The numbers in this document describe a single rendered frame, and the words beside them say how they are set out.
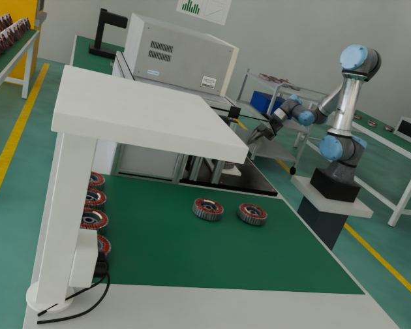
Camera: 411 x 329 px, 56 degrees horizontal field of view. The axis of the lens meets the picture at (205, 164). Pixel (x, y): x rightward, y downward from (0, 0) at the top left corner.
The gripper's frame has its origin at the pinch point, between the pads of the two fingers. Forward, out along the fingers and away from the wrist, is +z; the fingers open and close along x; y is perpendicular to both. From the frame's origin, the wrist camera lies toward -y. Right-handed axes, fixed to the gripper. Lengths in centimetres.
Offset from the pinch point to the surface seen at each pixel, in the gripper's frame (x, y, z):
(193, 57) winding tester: -34, -64, -8
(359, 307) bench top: -112, 3, 11
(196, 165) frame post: -44, -35, 22
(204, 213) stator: -72, -33, 29
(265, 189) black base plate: -42.7, -0.7, 9.8
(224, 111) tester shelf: -47, -44, -1
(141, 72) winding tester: -34, -75, 11
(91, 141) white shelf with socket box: -117, -91, 21
